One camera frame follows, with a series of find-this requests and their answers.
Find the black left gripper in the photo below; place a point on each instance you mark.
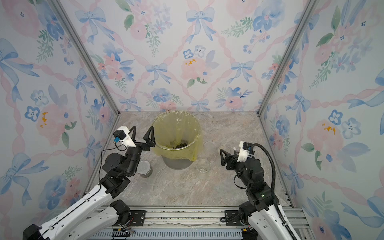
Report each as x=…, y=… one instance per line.
x=147, y=145

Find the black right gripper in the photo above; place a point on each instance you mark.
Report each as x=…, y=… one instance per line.
x=229, y=157

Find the translucent round container lid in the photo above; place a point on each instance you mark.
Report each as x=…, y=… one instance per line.
x=210, y=147

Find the glass jar with tea leaves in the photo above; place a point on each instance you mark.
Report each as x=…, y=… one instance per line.
x=203, y=165

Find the small jar with grey lid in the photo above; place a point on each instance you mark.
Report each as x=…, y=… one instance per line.
x=144, y=169

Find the beige round jar lid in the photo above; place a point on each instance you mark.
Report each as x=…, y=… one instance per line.
x=225, y=148

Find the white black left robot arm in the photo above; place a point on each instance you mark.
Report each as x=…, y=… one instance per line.
x=99, y=208

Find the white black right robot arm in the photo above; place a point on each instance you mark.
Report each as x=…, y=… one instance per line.
x=258, y=192

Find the yellow plastic bin liner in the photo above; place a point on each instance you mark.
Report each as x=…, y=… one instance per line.
x=178, y=136

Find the grey mesh trash bin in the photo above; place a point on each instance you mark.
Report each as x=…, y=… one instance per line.
x=177, y=163

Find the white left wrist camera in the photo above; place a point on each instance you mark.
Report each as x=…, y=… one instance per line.
x=122, y=135

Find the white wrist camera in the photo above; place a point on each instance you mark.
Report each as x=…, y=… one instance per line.
x=122, y=135
x=246, y=151

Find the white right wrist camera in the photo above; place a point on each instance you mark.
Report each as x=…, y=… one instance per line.
x=246, y=151

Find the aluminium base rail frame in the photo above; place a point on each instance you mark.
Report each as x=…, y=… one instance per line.
x=190, y=223

